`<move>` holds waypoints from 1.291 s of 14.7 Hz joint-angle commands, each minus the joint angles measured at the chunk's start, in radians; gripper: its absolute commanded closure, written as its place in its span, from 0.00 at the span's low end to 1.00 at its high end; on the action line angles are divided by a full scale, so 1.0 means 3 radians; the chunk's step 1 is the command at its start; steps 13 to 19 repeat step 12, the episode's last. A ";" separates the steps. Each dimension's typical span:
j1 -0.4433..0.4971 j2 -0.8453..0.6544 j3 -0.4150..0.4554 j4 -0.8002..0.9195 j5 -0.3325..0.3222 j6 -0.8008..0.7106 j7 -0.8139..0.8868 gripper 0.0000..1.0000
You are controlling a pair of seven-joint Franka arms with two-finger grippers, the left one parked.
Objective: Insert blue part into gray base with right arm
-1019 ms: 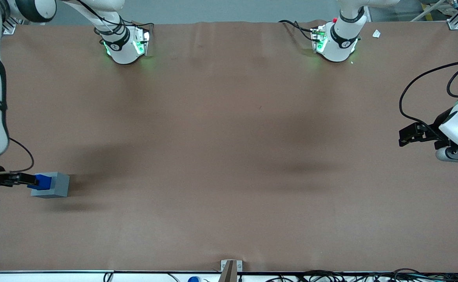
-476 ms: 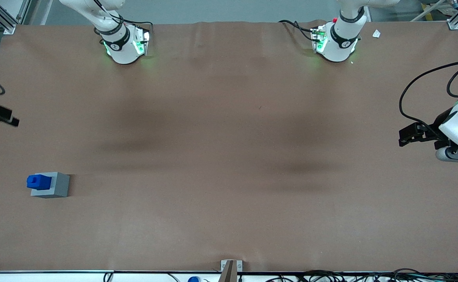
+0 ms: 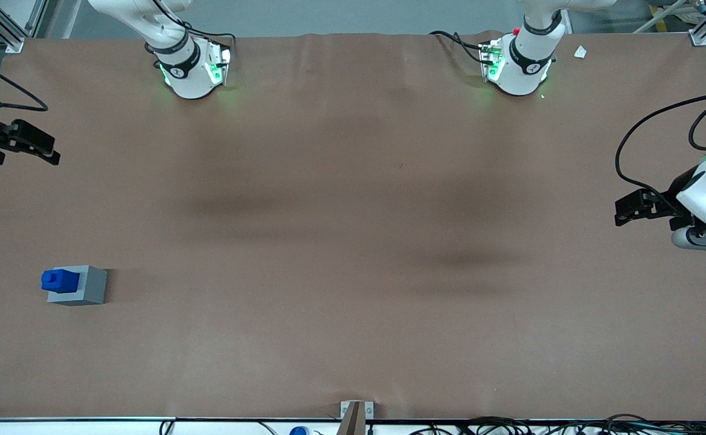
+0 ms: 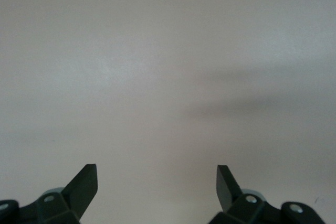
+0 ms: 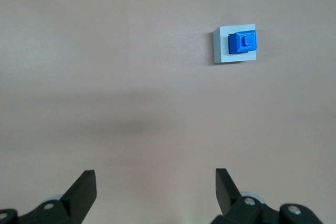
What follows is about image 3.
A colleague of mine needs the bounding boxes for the black left base cable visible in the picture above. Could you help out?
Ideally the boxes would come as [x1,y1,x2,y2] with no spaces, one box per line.
[429,30,493,65]

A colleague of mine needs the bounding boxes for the blue plastic part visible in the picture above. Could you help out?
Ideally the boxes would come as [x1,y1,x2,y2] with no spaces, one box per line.
[40,268,81,294]

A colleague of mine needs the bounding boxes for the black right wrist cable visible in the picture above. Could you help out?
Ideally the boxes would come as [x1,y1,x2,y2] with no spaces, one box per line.
[0,53,49,113]

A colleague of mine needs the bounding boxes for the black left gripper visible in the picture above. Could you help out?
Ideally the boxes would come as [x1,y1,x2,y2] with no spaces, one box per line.
[615,164,703,231]

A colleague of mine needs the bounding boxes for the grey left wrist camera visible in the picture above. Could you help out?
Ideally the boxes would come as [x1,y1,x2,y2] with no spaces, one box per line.
[671,226,706,253]

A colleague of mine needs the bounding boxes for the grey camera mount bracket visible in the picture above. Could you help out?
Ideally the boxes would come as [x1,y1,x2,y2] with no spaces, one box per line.
[336,400,375,435]

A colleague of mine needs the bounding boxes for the gray cube base with socket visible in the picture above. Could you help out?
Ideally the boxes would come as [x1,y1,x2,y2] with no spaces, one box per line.
[47,265,108,306]

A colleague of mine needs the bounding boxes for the black cable bundle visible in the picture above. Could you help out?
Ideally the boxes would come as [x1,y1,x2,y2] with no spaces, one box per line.
[407,414,706,435]

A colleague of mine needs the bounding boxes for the long black left wrist cable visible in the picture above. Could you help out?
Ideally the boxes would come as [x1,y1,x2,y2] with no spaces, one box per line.
[615,93,706,203]

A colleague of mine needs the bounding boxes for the brown table cover sheet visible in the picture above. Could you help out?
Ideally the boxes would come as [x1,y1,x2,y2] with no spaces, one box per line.
[0,30,706,422]

